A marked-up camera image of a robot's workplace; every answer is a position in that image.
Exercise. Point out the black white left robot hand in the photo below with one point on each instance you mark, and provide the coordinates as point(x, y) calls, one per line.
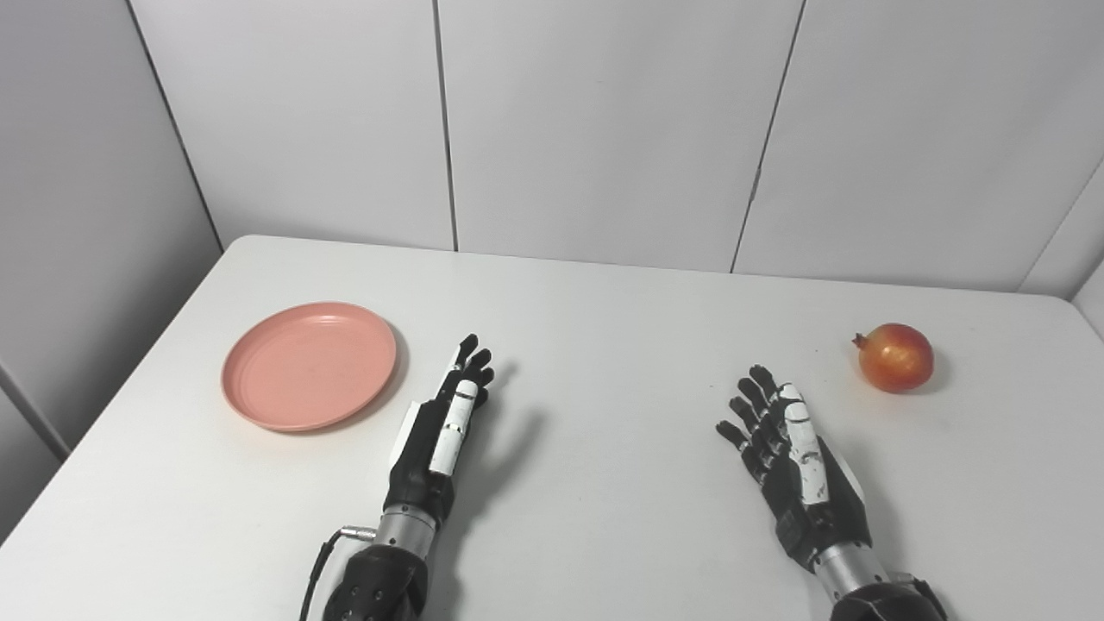
point(423, 448)

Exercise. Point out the pink round plate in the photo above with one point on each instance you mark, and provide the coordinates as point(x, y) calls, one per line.
point(309, 366)

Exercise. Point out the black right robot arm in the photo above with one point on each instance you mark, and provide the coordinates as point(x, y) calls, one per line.
point(862, 586)

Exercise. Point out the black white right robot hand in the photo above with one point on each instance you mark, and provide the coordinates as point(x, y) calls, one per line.
point(798, 483)

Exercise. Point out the red yellow pomegranate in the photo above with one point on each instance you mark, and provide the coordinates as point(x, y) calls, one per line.
point(897, 358)

